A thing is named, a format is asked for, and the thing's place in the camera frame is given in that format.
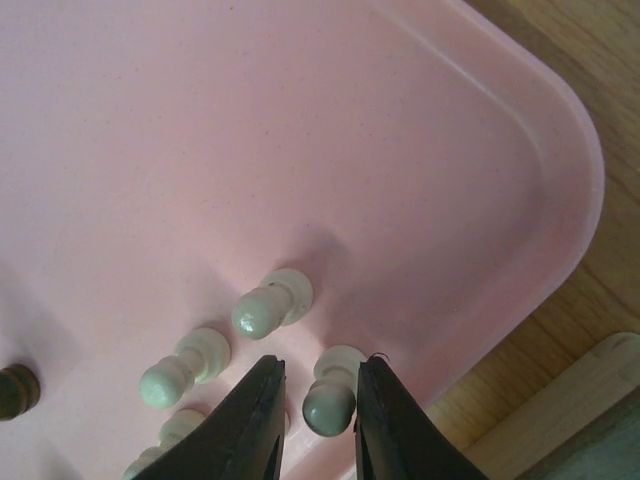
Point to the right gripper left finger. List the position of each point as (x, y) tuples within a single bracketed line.
[(241, 439)]

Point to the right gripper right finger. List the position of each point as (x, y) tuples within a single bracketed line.
[(394, 437)]

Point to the white chess piece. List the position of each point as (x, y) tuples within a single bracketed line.
[(198, 358), (282, 298), (172, 432), (330, 402)]

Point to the wooden chess board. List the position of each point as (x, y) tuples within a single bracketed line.
[(597, 381)]

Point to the dark chess piece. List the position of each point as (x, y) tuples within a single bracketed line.
[(20, 391)]

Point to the pink plastic tray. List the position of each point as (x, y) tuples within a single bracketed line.
[(434, 180)]

